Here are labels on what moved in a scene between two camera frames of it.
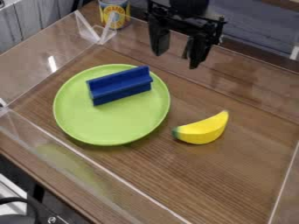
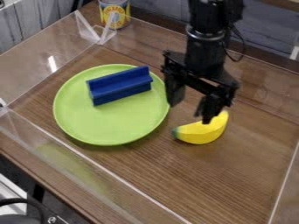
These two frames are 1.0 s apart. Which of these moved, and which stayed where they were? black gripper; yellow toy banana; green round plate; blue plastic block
Moved: black gripper
Stayed: green round plate; blue plastic block; yellow toy banana
